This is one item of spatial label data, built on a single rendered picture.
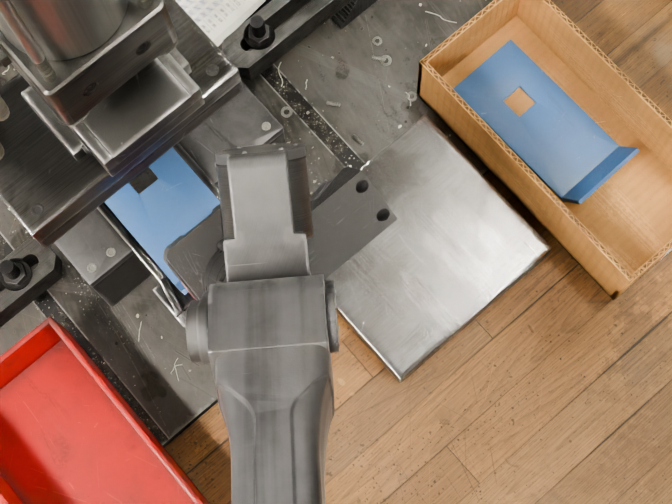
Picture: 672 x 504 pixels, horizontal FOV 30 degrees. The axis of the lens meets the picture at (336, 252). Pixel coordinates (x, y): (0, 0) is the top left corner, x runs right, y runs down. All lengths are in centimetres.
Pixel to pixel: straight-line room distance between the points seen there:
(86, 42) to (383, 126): 44
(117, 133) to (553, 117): 44
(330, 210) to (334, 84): 30
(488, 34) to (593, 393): 33
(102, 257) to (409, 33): 35
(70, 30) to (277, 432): 25
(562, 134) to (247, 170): 43
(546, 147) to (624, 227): 10
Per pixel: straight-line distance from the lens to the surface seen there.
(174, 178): 101
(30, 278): 103
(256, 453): 65
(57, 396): 108
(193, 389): 106
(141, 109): 83
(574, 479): 106
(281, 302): 71
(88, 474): 107
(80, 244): 102
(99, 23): 73
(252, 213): 75
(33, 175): 87
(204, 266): 88
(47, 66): 73
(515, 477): 105
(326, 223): 84
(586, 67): 111
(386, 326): 104
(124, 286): 106
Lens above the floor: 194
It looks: 75 degrees down
